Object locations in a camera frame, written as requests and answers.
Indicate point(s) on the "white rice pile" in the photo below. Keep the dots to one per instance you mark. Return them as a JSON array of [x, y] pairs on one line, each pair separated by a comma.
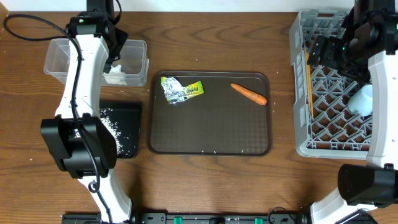
[[113, 130]]

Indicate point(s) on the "white tissue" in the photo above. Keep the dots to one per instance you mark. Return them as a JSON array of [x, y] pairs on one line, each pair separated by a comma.
[[115, 77]]

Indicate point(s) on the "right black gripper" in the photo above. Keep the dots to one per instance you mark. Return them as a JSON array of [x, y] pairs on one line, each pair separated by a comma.
[[330, 46]]

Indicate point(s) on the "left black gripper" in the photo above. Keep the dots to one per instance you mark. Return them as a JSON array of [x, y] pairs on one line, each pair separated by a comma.
[[121, 37]]

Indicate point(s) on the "wooden chopstick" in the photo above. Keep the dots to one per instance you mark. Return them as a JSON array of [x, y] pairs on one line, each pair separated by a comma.
[[310, 93], [308, 87]]

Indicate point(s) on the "dark brown serving tray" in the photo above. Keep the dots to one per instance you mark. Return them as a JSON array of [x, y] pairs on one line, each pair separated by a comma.
[[219, 122]]

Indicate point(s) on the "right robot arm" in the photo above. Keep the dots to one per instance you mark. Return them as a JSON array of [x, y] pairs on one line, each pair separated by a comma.
[[364, 188]]

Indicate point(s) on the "foil wrapper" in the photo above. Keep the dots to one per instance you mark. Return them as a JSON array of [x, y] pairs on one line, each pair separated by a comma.
[[175, 92]]

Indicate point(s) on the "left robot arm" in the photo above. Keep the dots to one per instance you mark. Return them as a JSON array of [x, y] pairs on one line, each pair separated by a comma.
[[78, 141]]

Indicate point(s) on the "clear plastic bin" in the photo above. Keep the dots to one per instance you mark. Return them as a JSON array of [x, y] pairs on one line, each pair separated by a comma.
[[133, 59]]

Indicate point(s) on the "black plastic tray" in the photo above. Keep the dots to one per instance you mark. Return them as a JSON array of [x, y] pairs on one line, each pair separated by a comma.
[[127, 124]]

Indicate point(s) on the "light blue cup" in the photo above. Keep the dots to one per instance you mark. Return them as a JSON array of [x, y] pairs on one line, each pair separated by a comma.
[[362, 101]]

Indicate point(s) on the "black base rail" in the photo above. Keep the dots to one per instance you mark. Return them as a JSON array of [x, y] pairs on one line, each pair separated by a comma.
[[272, 218]]

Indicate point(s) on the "orange carrot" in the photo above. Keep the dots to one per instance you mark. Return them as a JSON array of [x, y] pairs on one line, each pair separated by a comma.
[[255, 97]]

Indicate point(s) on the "grey dishwasher rack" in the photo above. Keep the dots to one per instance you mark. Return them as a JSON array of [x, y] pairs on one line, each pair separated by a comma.
[[324, 128]]

